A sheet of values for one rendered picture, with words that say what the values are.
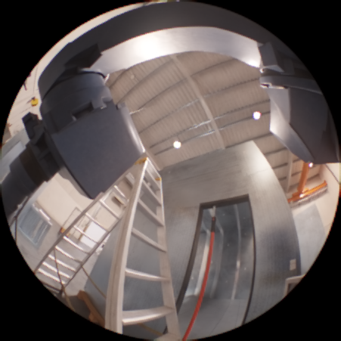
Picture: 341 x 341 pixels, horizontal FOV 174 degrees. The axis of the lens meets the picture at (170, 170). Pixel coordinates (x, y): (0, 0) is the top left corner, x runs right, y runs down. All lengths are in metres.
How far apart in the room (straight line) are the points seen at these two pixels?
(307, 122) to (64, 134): 0.72
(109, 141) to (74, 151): 0.12
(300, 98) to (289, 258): 0.98
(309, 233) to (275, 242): 4.07
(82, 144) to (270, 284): 1.25
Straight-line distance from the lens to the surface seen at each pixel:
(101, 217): 10.78
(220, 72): 6.94
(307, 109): 0.49
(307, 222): 5.18
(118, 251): 0.59
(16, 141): 2.84
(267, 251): 1.05
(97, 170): 0.35
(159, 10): 0.36
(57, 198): 10.16
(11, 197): 0.53
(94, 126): 0.36
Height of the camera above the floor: 1.34
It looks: 47 degrees up
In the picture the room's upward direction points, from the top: 24 degrees clockwise
